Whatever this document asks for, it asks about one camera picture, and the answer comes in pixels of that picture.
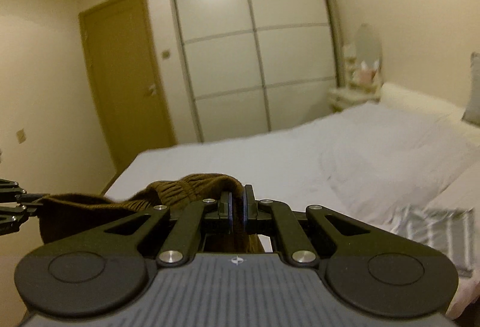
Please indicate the white bedside table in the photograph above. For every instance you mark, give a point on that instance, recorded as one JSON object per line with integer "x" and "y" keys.
{"x": 342, "y": 98}

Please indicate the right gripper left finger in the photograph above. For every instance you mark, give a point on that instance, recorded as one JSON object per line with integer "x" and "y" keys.
{"x": 102, "y": 269}

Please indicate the brown shorts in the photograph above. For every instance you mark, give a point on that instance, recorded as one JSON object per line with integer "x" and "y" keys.
{"x": 62, "y": 216}

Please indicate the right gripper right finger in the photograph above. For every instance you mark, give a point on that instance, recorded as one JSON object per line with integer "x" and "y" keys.
{"x": 367, "y": 268}

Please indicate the white sliding wardrobe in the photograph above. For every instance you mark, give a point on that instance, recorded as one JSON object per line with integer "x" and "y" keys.
{"x": 256, "y": 66}

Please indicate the white bed duvet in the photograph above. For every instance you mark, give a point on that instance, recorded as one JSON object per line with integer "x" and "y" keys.
{"x": 365, "y": 162}

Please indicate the grey striped folded garment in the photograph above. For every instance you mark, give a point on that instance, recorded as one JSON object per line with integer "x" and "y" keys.
{"x": 450, "y": 231}

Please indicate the brown wooden door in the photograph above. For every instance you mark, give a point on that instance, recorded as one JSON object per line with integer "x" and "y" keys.
{"x": 124, "y": 79}

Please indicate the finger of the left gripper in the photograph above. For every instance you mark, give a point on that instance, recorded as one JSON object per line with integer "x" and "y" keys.
{"x": 11, "y": 221}
{"x": 12, "y": 192}

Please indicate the grey pillow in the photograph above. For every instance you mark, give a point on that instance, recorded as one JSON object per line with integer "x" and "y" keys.
{"x": 472, "y": 110}

